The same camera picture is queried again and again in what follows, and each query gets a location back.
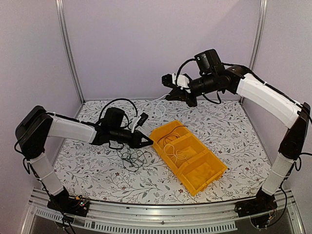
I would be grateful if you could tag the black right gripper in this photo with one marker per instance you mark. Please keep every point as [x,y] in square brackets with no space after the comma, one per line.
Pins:
[175,95]

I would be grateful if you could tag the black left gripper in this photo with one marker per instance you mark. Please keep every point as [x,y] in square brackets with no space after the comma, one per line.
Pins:
[135,142]

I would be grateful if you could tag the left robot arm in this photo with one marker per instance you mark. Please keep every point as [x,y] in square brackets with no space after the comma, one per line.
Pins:
[38,125]

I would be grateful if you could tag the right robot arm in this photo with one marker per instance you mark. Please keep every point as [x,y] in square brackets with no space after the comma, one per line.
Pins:
[294,115]

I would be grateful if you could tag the yellow three-compartment bin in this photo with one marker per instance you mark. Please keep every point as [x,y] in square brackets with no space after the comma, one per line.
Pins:
[194,165]

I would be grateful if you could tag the floral table cloth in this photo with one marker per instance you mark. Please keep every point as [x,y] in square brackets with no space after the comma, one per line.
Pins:
[141,176]

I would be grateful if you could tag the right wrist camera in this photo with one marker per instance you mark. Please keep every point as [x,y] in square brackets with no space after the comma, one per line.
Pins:
[173,81]

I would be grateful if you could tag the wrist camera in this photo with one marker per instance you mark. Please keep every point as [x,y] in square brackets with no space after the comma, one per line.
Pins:
[138,121]
[173,81]

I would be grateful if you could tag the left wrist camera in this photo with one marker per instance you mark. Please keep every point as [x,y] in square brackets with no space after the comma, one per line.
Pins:
[138,121]

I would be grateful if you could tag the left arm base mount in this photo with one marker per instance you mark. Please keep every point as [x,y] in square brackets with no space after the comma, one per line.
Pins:
[64,203]

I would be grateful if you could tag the right rear aluminium post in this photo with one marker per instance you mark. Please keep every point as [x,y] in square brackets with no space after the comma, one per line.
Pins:
[259,32]

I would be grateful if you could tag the aluminium post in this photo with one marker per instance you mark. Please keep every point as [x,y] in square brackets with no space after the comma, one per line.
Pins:
[68,50]
[259,32]

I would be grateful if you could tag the aluminium front rail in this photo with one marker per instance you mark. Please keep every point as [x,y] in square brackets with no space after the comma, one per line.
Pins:
[121,218]

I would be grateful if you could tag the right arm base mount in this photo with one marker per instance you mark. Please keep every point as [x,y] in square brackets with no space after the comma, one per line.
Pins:
[263,206]

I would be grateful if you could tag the left rear aluminium post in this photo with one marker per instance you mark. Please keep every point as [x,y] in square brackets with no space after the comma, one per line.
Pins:
[68,50]

